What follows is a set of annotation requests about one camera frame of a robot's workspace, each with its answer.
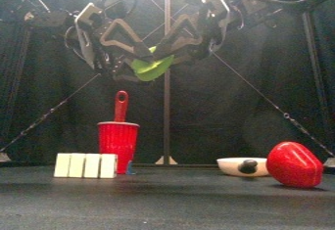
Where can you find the green toy starfruit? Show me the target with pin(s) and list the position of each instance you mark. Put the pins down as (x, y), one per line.
(151, 67)

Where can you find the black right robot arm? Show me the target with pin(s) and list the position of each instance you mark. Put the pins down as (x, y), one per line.
(279, 2)

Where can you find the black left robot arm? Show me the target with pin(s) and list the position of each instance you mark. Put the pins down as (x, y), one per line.
(41, 18)

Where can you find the red plastic cup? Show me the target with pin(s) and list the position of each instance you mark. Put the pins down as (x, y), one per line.
(117, 139)

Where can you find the white rectangular block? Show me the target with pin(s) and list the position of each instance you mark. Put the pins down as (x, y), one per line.
(92, 165)
(77, 165)
(108, 166)
(61, 165)

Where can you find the small blue toy piece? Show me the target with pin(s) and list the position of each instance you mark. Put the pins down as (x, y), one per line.
(129, 169)

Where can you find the white bowl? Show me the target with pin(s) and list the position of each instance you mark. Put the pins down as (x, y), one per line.
(235, 167)

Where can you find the red toy pepper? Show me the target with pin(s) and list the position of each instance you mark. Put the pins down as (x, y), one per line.
(294, 164)

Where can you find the vertical metal frame pole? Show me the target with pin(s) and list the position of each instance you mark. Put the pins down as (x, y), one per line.
(167, 116)

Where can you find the dark side frame pole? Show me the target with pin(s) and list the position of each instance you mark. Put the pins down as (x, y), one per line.
(315, 77)

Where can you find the metal frame foot bracket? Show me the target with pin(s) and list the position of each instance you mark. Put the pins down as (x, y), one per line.
(167, 160)
(4, 157)
(330, 162)

